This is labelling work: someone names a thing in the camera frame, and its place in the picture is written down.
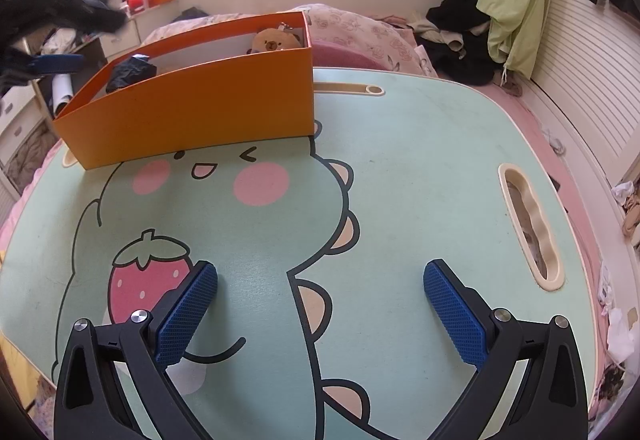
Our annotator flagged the black lace satin cloth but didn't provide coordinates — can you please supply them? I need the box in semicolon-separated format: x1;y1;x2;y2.
105;53;157;93

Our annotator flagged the white drawer desk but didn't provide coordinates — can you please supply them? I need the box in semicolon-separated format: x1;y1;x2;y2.
72;4;180;66

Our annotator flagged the orange cardboard box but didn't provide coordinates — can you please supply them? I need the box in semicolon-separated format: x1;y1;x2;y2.
54;11;314;169

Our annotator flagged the pink floral quilt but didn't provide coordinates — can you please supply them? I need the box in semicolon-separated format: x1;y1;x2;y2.
152;4;437;77

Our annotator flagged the red container on sill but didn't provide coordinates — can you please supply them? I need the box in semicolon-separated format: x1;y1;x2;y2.
124;0;148;14

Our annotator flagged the green cartoon lap table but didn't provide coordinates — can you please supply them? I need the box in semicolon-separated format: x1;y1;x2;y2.
1;70;600;439

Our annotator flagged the black clothes pile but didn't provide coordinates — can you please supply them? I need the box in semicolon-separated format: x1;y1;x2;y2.
420;0;501;86

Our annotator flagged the dark pink pillow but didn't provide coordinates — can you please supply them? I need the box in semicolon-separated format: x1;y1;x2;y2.
311;41;387;70

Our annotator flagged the brown bear plush toy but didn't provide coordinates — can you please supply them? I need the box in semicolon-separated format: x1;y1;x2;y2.
247;28;303;54

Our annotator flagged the rolled white paper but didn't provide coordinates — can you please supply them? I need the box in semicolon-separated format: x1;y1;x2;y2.
52;74;74;117

